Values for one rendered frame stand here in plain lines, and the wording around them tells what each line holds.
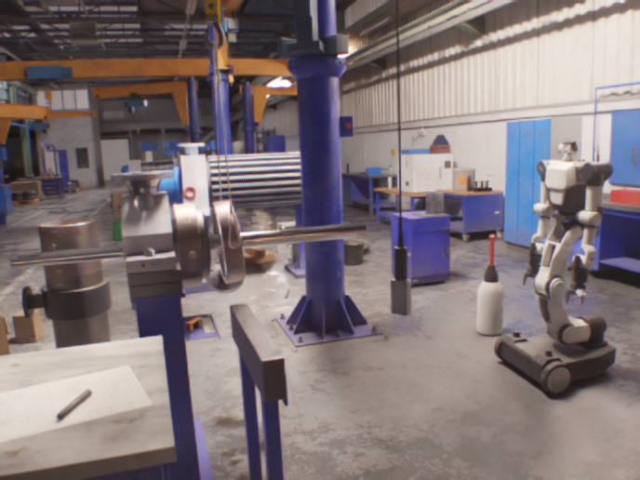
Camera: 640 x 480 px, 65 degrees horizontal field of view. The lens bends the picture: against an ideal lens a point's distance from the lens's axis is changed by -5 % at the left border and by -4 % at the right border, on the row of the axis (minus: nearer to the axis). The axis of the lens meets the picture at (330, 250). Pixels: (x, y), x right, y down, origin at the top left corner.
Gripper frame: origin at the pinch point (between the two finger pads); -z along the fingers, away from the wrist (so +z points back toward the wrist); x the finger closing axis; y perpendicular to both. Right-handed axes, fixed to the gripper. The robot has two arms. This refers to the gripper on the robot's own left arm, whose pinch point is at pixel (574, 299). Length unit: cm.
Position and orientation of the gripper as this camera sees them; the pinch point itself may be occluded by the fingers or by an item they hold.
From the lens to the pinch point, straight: 337.8
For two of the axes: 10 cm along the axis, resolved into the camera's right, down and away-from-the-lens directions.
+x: -9.6, -1.2, -2.6
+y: 2.4, 1.8, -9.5
